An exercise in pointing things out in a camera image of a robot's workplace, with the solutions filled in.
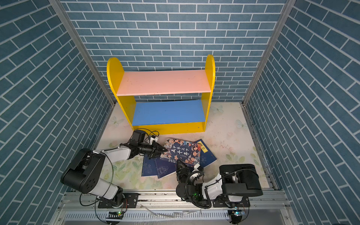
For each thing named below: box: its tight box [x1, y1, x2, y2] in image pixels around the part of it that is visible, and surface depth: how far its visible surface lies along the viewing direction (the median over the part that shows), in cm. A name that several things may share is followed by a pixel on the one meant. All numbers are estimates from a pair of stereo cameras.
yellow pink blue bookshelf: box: [106, 54, 216, 135], surface depth 80 cm
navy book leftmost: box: [141, 153, 158, 177], surface depth 86 cm
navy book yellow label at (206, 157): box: [194, 138, 218, 168], surface depth 91 cm
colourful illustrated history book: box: [160, 138, 202, 165], surface depth 87 cm
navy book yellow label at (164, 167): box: [154, 157, 177, 179], surface depth 84 cm
